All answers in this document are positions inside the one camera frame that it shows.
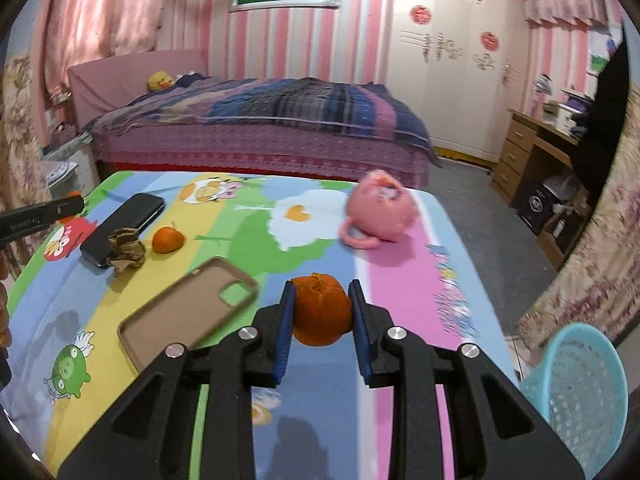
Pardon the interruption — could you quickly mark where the brown cardboard scrap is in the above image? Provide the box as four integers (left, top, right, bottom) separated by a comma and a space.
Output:
107, 228, 146, 275

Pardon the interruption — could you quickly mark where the mandarin orange front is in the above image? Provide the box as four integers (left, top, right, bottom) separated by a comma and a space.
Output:
292, 273, 352, 347

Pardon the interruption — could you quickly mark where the mandarin orange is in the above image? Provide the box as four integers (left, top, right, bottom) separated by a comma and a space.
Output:
292, 273, 352, 347
152, 226, 186, 255

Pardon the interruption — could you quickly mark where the orange snack wrapper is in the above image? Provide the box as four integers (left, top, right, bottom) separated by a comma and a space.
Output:
58, 191, 85, 224

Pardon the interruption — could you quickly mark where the person's hand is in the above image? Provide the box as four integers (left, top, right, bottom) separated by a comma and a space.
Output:
0, 259, 12, 349

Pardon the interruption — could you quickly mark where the floral curtain left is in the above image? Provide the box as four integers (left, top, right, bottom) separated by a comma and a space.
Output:
0, 52, 54, 281

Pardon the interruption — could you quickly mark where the floral curtain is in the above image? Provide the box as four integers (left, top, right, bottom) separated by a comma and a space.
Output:
516, 86, 640, 350
0, 52, 54, 281

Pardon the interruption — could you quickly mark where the bedside cabinet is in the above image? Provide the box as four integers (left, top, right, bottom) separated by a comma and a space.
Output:
41, 133, 100, 200

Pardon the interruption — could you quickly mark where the turquoise plastic basket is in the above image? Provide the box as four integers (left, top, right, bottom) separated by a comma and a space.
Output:
520, 323, 628, 479

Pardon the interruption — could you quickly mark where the black wallet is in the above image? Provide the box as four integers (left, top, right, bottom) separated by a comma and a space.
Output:
80, 193, 165, 269

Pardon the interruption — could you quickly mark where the tan phone case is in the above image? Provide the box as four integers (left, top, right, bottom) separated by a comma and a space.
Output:
117, 257, 258, 372

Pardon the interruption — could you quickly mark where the colourful cartoon bed sheet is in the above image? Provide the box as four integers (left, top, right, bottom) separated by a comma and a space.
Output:
1, 172, 512, 479

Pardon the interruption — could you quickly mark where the mandarin orange back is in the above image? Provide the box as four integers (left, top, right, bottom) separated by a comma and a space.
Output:
152, 226, 186, 255

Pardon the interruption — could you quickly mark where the pink headboard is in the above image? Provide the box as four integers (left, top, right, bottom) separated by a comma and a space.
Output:
67, 50, 208, 130

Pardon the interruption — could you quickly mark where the floral curtain right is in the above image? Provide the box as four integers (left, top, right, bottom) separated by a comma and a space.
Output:
516, 86, 640, 350

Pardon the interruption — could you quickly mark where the yellow duck plush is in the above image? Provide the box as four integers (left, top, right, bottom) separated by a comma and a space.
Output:
146, 70, 176, 92

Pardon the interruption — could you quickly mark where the pink window curtain left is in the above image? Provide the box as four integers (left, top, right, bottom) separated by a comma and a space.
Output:
39, 0, 213, 99

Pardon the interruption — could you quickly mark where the pink cartoon mug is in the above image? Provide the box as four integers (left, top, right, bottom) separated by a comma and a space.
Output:
338, 169, 419, 250

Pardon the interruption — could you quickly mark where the wooden desk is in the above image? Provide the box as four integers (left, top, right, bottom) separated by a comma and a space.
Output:
490, 110, 591, 270

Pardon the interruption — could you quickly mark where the black hanging garment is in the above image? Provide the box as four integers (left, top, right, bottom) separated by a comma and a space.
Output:
570, 36, 629, 210

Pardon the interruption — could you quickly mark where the purple bed with quilt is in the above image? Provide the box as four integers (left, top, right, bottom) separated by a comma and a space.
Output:
85, 74, 440, 188

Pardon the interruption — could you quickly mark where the white printer on desk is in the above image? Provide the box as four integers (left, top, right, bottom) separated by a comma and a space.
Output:
541, 89, 593, 134

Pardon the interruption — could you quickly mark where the desk lamp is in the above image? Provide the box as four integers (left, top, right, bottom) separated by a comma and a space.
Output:
530, 74, 552, 116

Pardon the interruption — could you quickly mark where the white wardrobe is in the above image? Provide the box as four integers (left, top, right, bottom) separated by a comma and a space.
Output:
386, 0, 529, 162

